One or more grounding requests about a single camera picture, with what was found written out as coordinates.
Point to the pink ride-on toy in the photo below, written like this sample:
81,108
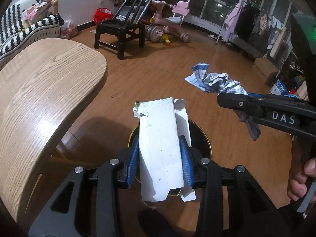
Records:
154,33

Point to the black garment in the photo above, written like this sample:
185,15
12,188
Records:
248,22

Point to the lilac jacket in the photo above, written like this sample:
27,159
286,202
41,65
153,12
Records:
233,19

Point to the metal clothes rack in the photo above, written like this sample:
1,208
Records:
218,33

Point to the pile of toys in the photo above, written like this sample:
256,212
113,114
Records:
296,79

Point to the blue white patterned bag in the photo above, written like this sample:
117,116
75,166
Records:
279,87

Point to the yellow toy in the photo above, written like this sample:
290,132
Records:
165,39

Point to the translucent bag with red contents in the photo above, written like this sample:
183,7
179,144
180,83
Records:
69,28

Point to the pink push tricycle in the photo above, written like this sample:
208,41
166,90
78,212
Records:
181,7

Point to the metal framed window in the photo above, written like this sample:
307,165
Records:
212,5

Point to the pink cartoon pillow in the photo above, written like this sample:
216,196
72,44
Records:
37,11

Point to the pink child garment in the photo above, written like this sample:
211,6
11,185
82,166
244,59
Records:
263,24

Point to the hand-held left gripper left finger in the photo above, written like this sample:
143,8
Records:
132,163

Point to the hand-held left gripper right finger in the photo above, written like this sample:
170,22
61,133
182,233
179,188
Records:
186,163

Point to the wooden armed sofa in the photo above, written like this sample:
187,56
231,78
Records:
54,5

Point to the cardboard box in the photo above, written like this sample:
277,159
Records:
264,66

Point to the black chair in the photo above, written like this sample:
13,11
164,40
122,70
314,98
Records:
116,27

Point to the white paper sheet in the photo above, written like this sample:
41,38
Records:
121,17

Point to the white garment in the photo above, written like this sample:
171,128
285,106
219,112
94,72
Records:
275,44

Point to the black trash bin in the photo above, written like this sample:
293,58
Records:
200,138

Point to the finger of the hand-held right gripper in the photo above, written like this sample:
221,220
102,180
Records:
237,101
256,95

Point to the blue white paper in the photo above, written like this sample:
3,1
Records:
217,80

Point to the person's right hand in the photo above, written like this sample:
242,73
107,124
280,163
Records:
298,187

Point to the black white striped sofa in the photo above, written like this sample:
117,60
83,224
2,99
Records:
9,37

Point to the white carton box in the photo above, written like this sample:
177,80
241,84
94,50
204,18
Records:
160,153

